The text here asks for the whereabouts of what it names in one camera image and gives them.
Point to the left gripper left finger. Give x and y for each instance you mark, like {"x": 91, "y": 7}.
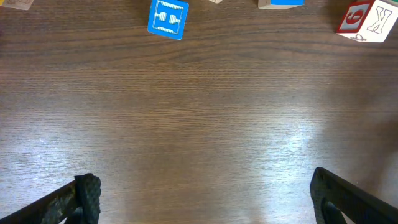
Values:
{"x": 75, "y": 202}

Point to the red I block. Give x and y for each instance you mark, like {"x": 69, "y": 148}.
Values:
{"x": 216, "y": 1}

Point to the blue H block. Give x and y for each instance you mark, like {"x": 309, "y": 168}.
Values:
{"x": 167, "y": 18}

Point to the wooden block green side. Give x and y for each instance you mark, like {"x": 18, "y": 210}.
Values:
{"x": 279, "y": 4}

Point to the red G block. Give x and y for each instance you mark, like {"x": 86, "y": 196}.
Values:
{"x": 368, "y": 21}

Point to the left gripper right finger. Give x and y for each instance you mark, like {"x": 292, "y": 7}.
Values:
{"x": 335, "y": 198}

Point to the red A block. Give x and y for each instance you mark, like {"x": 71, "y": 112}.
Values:
{"x": 17, "y": 4}

